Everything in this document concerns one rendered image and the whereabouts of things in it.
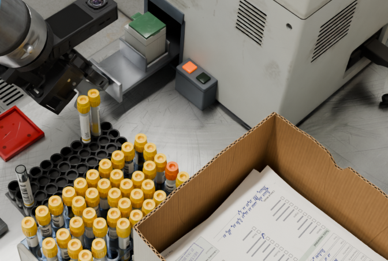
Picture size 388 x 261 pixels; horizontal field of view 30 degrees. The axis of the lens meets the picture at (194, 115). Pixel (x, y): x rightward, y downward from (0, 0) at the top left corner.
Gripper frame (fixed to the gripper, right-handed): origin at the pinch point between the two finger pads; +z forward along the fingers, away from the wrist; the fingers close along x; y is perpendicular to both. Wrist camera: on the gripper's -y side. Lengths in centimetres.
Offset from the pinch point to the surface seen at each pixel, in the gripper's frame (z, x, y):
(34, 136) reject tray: -2.5, -1.0, 12.3
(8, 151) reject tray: -4.0, -1.7, 16.1
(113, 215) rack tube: -13.5, 20.9, 10.7
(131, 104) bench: 5.3, 3.4, 0.3
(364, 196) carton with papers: -3.4, 39.8, -9.8
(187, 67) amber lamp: 4.6, 6.9, -9.2
